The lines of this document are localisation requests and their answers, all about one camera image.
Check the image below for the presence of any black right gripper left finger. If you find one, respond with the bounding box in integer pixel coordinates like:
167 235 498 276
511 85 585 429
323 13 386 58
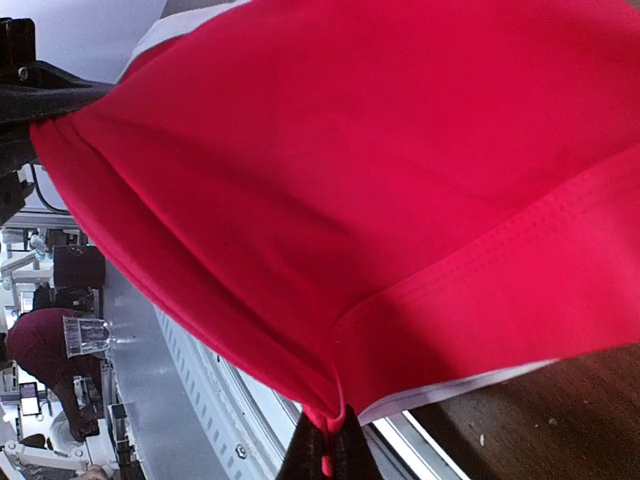
275 413 325 480

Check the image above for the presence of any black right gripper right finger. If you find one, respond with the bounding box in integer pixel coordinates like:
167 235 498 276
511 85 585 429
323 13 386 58
332 406 380 480

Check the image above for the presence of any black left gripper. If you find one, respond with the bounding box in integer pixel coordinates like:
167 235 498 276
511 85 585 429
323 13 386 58
1 17 113 224

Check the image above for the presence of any red underwear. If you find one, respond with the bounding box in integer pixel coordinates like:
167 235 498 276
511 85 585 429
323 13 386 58
29 0 640 479

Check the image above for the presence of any person in maroon shirt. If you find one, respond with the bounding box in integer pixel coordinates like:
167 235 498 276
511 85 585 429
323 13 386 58
1 307 102 443

